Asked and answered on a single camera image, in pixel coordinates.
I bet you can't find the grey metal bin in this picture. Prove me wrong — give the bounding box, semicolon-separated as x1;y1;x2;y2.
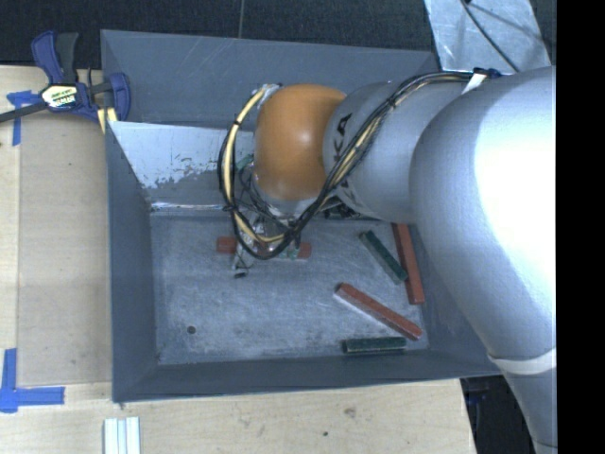
99;29;503;404

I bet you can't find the dark green flat block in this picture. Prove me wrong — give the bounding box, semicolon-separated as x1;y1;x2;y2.
358;230;409;286
341;336;408;356

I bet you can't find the red-brown flat block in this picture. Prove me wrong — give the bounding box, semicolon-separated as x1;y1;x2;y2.
390;222;425;306
334;282;424;341
216;236;314;260

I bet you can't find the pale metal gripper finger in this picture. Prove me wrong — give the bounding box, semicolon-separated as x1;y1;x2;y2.
231;251;251;279

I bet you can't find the pale wood flat board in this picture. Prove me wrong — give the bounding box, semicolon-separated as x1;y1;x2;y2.
15;110;114;388

